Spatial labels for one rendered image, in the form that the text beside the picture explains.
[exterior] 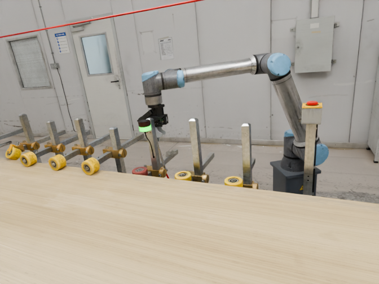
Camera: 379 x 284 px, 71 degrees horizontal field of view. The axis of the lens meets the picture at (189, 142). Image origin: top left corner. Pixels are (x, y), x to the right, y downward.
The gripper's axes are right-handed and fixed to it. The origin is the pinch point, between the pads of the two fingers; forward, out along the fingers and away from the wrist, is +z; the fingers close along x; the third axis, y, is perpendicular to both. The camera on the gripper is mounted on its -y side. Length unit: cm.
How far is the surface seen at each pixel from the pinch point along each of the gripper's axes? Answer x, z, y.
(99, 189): -39.2, 11.2, -9.5
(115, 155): -10.0, 7.0, -22.3
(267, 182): 146, 101, 38
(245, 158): -10, 4, 52
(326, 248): -50, 12, 84
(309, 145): -10, -4, 78
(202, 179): -10.0, 16.6, 30.2
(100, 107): 250, 38, -273
